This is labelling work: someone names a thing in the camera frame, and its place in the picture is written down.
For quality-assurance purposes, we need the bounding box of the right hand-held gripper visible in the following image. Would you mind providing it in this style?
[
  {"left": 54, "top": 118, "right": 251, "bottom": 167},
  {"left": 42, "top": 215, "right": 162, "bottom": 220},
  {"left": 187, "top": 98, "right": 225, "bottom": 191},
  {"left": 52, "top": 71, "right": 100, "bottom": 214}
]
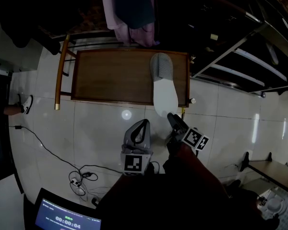
[{"left": 167, "top": 113, "right": 210, "bottom": 157}]

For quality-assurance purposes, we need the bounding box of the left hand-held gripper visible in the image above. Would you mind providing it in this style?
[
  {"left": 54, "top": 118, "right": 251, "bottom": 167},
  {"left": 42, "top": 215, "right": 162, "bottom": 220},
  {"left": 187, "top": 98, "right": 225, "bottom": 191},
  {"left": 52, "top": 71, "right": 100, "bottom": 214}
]
[{"left": 120, "top": 119, "right": 154, "bottom": 177}]

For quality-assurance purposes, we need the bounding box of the grey white slipper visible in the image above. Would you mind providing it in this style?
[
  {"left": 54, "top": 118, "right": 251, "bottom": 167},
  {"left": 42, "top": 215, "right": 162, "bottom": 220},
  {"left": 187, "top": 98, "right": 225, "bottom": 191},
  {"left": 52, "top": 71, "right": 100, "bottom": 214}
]
[
  {"left": 150, "top": 52, "right": 179, "bottom": 117},
  {"left": 265, "top": 41, "right": 279, "bottom": 66}
]

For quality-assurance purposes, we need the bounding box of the black metal cabinet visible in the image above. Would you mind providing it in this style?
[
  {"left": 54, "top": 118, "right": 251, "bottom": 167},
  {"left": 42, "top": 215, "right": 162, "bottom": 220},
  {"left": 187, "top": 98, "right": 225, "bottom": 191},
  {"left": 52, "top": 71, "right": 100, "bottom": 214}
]
[{"left": 192, "top": 0, "right": 288, "bottom": 96}]

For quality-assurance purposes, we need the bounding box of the person's right forearm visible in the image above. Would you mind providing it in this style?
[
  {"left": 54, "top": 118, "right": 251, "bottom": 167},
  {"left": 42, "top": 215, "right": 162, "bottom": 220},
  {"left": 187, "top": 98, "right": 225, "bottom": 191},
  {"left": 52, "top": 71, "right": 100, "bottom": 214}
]
[{"left": 168, "top": 141, "right": 228, "bottom": 196}]

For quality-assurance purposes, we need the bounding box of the person's torso clothing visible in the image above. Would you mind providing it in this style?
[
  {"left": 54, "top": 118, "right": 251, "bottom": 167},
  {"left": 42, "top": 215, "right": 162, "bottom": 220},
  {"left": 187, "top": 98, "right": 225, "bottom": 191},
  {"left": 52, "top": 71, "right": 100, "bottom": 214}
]
[{"left": 96, "top": 159, "right": 280, "bottom": 230}]

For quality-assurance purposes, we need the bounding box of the white power strip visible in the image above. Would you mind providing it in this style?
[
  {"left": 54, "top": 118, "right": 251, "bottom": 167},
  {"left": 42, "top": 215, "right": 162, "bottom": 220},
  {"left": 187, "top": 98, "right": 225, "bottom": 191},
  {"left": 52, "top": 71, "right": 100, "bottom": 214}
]
[{"left": 71, "top": 178, "right": 86, "bottom": 196}]

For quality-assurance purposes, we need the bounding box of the lavender garment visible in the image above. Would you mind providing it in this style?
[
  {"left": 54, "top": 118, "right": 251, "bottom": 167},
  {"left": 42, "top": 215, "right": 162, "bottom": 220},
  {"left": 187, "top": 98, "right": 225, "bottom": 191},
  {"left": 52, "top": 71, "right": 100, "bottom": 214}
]
[{"left": 103, "top": 0, "right": 160, "bottom": 48}]

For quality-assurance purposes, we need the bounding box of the laptop screen with timer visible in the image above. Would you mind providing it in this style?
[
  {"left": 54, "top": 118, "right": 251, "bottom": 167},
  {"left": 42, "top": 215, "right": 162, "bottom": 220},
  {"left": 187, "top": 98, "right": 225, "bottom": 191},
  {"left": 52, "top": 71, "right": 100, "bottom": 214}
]
[{"left": 24, "top": 187, "right": 103, "bottom": 230}]

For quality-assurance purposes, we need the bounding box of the wooden side table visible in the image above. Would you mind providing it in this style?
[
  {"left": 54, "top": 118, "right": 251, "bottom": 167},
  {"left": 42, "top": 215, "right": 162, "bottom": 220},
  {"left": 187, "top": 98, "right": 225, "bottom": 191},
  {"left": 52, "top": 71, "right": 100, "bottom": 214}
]
[{"left": 240, "top": 151, "right": 288, "bottom": 192}]

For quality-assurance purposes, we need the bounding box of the grey-teal t-shirt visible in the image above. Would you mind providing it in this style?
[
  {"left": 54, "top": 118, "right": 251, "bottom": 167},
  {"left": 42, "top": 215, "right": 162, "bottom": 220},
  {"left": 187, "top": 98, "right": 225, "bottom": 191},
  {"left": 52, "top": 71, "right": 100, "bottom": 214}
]
[{"left": 114, "top": 0, "right": 156, "bottom": 30}]

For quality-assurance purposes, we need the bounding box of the black coat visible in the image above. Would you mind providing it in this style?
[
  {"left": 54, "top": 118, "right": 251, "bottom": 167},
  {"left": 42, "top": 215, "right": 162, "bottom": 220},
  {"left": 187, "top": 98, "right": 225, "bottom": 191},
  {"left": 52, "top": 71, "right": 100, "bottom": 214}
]
[{"left": 0, "top": 0, "right": 64, "bottom": 56}]

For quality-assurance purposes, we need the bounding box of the black floor cable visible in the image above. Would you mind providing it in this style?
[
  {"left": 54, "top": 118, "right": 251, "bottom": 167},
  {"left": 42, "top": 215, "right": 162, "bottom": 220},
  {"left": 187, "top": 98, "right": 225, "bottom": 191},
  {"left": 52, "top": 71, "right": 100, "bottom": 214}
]
[{"left": 9, "top": 125, "right": 125, "bottom": 177}]

